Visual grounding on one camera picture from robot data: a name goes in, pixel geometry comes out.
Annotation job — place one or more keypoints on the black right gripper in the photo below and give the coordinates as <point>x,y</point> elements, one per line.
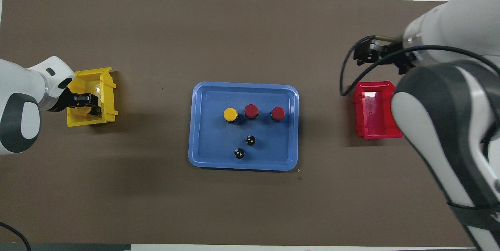
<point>392,54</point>

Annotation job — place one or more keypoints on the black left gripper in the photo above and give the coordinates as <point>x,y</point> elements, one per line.
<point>69,100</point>

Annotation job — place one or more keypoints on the red push button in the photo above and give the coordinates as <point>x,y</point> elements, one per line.
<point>278,113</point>
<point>251,109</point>

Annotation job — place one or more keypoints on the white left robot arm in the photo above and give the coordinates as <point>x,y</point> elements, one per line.
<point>19,83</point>

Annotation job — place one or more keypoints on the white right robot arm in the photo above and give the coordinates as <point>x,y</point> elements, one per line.
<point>449,126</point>

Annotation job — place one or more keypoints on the blue plastic tray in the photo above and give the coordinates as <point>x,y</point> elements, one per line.
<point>218,141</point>

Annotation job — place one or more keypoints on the yellow plastic bin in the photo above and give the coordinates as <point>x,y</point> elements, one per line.
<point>109,98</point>

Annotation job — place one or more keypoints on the red plastic bin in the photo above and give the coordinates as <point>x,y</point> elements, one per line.
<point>371,114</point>

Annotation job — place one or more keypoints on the brown paper table mat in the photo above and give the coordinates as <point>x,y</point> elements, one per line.
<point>156,204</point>

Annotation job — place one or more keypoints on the black cylindrical capacitor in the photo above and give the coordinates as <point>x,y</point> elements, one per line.
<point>250,140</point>
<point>239,153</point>

